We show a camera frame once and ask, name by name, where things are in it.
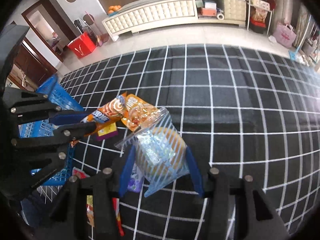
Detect red konjak snack pouch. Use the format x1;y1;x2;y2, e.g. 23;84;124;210
112;198;125;237

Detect clear striped pastry packet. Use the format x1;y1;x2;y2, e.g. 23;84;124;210
116;107;189;197

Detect blue plastic basket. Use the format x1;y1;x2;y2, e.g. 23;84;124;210
20;74;84;186

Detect orange blue snack packet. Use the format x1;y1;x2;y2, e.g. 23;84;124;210
81;92;127;139

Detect purple wafer packet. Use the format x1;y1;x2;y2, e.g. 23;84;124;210
127;164;144;193

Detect small purple yellow packet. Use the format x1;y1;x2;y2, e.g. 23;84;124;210
96;123;118;141

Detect black white grid tablecloth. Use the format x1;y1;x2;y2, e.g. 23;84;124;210
24;43;320;240

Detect orange noodle snack packet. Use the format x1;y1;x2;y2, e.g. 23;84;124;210
121;94;158;132

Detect pile of oranges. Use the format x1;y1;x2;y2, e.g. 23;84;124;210
107;5;121;15

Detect white TV cabinet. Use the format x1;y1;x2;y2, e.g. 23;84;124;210
102;0;247;42

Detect white tape roll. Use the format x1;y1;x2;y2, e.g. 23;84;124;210
216;12;225;20

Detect orange box in cabinet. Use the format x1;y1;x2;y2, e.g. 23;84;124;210
200;8;217;17

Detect pink tote bag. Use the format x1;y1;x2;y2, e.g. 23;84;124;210
273;22;297;48

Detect white metal shelf rack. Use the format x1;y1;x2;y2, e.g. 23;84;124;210
246;0;276;35

